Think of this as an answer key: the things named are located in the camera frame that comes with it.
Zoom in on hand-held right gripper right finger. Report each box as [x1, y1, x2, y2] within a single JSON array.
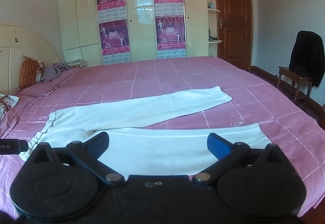
[[192, 133, 301, 185]]

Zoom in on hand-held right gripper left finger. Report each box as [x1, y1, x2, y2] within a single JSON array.
[[24, 132, 125, 187]]

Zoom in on white pants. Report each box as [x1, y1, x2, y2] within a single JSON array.
[[20, 86, 271, 181]]

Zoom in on patterned white pillow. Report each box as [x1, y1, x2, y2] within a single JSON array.
[[0, 93, 20, 120], [35, 60, 49, 83]]

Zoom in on orange striped pillow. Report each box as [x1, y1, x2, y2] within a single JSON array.
[[17, 56, 41, 91]]

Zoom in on stack of books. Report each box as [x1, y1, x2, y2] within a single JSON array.
[[66, 60, 87, 68]]

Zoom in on bed with pink checked sheet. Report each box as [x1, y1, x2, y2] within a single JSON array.
[[0, 56, 325, 224]]

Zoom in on grey lilac cloth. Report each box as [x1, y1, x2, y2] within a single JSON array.
[[41, 62, 77, 83]]

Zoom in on wooden stool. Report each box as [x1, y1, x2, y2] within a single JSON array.
[[277, 66, 313, 103]]

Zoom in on cream wooden headboard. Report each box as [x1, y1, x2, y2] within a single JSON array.
[[0, 25, 65, 96]]

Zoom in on black jacket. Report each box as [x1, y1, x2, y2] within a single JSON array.
[[289, 30, 325, 88]]

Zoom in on brown wooden door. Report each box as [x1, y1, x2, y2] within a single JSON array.
[[212, 0, 254, 70]]

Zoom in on cream wardrobe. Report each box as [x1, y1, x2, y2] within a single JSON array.
[[58, 0, 217, 66]]

